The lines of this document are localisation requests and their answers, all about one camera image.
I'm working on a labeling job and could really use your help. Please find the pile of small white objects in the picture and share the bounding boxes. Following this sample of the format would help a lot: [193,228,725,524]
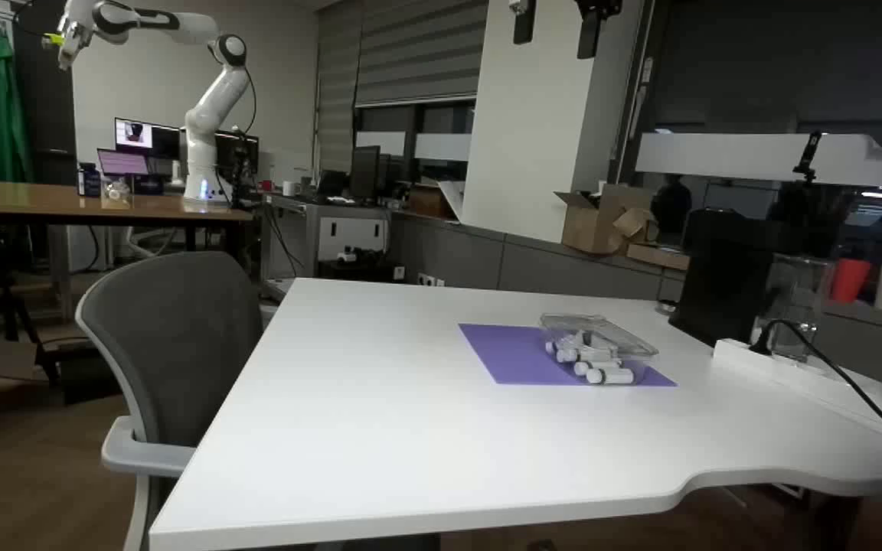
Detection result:
[538,311,663,389]

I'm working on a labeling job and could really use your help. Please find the grey mesh office chair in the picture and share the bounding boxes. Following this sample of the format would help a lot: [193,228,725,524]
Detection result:
[72,248,267,551]

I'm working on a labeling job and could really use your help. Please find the dark computer monitor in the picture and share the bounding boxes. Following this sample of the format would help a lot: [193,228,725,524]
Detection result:
[111,114,185,161]

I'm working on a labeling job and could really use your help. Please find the black control box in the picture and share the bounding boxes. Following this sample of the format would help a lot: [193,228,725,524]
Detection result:
[212,129,263,202]

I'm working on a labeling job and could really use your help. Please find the purple mat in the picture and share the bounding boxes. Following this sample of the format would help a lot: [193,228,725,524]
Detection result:
[458,322,679,389]

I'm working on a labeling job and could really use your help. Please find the black power cable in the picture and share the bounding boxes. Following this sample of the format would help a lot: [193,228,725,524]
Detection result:
[747,316,882,457]

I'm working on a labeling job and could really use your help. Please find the laptop with pink screen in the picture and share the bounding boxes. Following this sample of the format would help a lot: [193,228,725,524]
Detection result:
[95,145,152,181]

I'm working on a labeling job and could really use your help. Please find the red cup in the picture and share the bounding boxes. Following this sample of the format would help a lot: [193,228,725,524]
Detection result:
[831,254,872,307]

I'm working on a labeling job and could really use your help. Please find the clear container lid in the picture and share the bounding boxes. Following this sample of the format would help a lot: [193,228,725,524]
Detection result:
[538,311,663,358]

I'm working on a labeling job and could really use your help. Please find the grey window blinds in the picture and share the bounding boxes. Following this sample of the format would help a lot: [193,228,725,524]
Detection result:
[317,0,491,173]

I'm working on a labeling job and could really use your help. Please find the black monitor back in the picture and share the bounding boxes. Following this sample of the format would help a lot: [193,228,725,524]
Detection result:
[668,206,775,347]

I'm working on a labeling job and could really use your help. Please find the brown wooden table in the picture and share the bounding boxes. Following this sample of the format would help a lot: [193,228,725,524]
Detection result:
[0,177,258,457]

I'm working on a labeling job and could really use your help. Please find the white drawer cabinet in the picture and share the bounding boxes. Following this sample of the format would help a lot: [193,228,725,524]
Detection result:
[314,206,394,262]

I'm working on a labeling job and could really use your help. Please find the black tripod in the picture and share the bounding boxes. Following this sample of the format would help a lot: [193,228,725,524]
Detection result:
[0,221,48,345]

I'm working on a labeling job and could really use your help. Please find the open cardboard box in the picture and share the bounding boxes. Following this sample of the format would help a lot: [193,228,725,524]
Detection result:
[554,181,658,258]

